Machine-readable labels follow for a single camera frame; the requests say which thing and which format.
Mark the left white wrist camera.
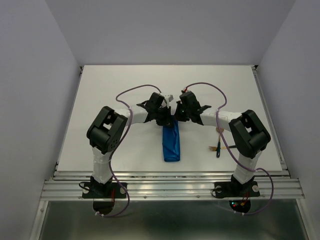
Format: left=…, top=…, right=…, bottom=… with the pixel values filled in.
left=161, top=94, right=174, bottom=108

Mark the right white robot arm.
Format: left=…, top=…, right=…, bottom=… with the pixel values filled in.
left=174, top=90, right=271, bottom=199

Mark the blue cloth napkin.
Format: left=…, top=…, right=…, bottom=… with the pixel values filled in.
left=162, top=118, right=181, bottom=163

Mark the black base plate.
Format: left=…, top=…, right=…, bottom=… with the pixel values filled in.
left=79, top=181, right=127, bottom=199
left=211, top=181, right=261, bottom=199

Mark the gold fork green handle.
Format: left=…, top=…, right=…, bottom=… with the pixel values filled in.
left=208, top=145, right=236, bottom=152

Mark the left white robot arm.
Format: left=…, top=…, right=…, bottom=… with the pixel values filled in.
left=84, top=92, right=174, bottom=197

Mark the gold spoon green handle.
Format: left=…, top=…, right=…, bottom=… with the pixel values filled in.
left=216, top=127, right=221, bottom=158

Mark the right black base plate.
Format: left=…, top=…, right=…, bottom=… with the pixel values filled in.
left=211, top=181, right=261, bottom=199

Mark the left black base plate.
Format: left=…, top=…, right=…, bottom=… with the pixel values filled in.
left=79, top=181, right=127, bottom=199

